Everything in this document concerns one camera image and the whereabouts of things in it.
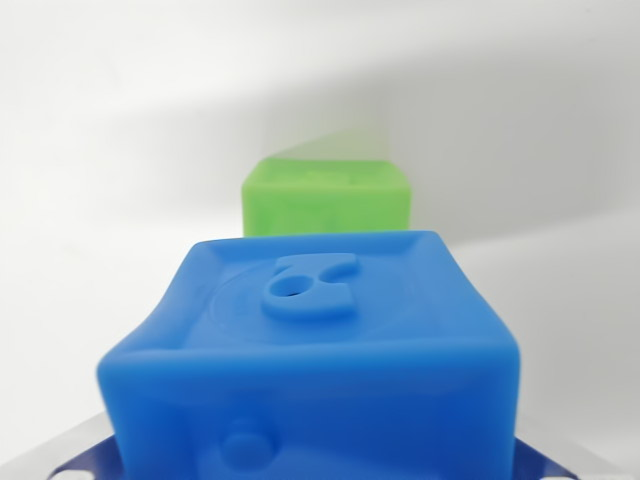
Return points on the gripper right finger with black rubber pad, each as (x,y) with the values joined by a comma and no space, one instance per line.
(537,462)

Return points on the gripper left finger with black rubber pad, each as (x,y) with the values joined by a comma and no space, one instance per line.
(92,457)

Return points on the blue cube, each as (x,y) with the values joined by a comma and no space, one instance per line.
(310,385)

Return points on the green cube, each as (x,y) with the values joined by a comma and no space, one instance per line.
(325,205)

